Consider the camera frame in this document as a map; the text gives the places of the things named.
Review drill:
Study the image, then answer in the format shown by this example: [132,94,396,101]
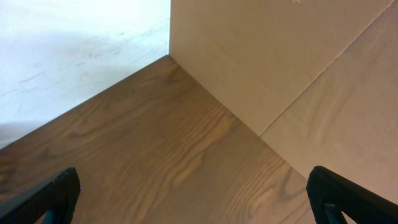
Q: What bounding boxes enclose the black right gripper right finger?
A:
[306,166,397,224]

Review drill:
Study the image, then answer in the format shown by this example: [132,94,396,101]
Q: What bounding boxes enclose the beige cardboard panel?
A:
[170,0,397,202]

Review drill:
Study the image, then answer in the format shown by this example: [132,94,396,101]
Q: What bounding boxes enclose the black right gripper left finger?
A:
[1,167,81,224]

